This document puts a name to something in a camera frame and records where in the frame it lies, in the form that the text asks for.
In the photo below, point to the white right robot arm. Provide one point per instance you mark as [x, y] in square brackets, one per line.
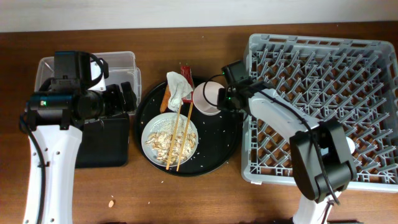
[321, 153]

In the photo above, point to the small peanut on table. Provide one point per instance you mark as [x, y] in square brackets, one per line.
[111, 204]

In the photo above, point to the orange carrot stick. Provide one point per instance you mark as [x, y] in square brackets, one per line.
[165, 100]

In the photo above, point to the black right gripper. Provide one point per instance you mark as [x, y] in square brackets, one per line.
[224, 103]

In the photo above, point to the grey plate with rice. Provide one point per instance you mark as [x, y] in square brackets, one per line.
[156, 138]

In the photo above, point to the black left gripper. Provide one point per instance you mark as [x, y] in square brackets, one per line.
[114, 91]

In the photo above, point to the crumpled white napkin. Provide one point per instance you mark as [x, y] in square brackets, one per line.
[179, 88]

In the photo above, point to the clear plastic bin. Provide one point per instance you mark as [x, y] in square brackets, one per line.
[124, 68]

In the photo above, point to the black rectangular tray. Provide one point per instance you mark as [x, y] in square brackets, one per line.
[105, 143]

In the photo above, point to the grey dishwasher rack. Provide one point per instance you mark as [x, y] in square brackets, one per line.
[354, 81]

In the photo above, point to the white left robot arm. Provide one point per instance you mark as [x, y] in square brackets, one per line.
[71, 124]

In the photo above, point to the light blue cup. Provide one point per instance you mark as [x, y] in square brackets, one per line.
[351, 145]

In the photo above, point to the red snack wrapper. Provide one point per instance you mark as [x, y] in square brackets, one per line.
[187, 73]

